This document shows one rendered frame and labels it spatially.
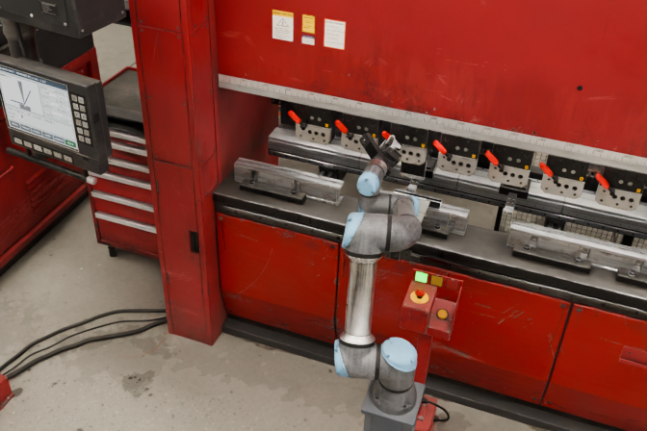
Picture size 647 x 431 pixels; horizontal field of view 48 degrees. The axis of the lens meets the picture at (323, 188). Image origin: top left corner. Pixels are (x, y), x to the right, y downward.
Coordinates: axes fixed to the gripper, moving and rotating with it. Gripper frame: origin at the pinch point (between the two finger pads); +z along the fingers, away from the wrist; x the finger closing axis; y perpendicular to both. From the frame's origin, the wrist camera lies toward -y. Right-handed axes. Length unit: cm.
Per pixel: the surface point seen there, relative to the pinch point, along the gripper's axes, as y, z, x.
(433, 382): 101, -3, -79
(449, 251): 50, -8, -15
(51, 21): -113, -57, -22
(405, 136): 4.3, 2.8, 4.1
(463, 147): 22.5, 2.9, 18.0
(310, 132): -23.0, 3.7, -26.4
